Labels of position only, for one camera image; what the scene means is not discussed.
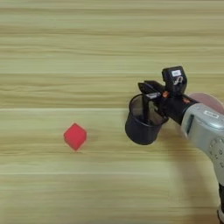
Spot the black mesh pen cup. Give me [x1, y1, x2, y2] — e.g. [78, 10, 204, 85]
[124, 93, 170, 146]

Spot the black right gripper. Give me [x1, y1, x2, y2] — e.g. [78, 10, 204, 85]
[137, 80, 200, 126]

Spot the red foam cube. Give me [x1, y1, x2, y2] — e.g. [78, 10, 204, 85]
[63, 122, 88, 152]

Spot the pink plastic cup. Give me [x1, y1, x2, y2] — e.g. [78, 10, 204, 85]
[188, 92, 224, 116]

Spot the black box with white label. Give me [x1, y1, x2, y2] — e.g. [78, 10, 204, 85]
[161, 66, 188, 97]

